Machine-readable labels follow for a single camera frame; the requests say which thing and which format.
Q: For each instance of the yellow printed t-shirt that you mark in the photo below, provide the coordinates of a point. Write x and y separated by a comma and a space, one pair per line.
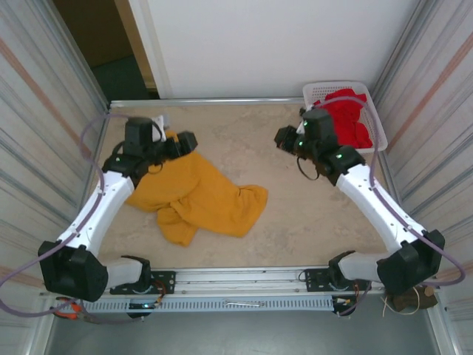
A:
207, 192

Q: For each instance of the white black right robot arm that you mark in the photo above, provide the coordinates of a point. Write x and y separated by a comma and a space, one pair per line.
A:
369, 199

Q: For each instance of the red crumpled cloth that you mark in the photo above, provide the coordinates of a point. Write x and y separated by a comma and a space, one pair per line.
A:
351, 125

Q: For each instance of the white plastic mesh basket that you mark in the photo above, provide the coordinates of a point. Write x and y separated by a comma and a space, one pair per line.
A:
316, 91

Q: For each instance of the small silver wrench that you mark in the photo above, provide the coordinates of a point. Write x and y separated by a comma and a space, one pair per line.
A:
244, 303

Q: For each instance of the aluminium table edge rail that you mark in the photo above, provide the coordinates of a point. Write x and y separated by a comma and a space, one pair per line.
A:
221, 101

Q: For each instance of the white door frame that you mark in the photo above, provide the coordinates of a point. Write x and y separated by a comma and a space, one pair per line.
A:
157, 63

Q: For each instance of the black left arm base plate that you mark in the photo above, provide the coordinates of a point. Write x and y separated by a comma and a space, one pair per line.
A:
166, 281

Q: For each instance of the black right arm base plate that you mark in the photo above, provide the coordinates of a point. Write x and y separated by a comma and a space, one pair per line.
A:
314, 281

